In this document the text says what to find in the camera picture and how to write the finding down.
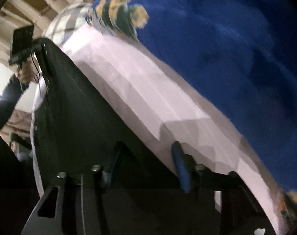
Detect person's dark left sleeve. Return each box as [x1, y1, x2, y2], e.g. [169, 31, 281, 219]
[0, 75, 29, 130]

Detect black denim pants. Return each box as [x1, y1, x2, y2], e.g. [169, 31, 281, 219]
[32, 38, 237, 235]

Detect plaid pillow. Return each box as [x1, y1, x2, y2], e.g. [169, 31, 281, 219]
[42, 0, 92, 47]

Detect person's left hand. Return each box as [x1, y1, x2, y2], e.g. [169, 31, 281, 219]
[16, 61, 39, 84]

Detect beige patterned curtain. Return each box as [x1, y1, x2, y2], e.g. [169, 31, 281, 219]
[0, 0, 95, 62]

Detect navy blanket with cat print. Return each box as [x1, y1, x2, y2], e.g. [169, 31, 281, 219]
[86, 0, 297, 224]

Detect lilac checked bed sheet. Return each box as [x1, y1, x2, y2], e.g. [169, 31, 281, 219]
[32, 25, 289, 234]

